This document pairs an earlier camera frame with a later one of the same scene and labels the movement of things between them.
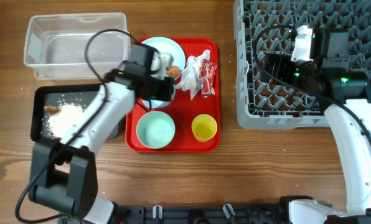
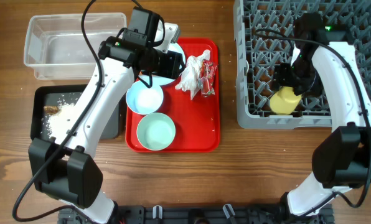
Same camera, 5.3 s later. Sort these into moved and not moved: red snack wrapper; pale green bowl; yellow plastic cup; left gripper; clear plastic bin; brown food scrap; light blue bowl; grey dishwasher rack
Moved: light blue bowl; left gripper; yellow plastic cup
Not moved: brown food scrap; grey dishwasher rack; red snack wrapper; pale green bowl; clear plastic bin
